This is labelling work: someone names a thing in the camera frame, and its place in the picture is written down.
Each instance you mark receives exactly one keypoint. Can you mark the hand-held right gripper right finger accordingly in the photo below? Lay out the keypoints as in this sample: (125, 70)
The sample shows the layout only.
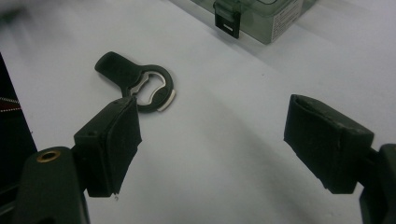
(327, 140)

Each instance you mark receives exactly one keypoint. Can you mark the clear plastic storage box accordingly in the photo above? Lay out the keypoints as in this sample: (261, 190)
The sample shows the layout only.
(264, 18)

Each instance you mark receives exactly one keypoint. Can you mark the black bottle opener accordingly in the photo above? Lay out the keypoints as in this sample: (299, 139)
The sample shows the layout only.
(137, 81)

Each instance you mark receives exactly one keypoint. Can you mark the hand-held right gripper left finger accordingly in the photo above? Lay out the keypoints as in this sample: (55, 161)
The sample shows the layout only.
(106, 149)

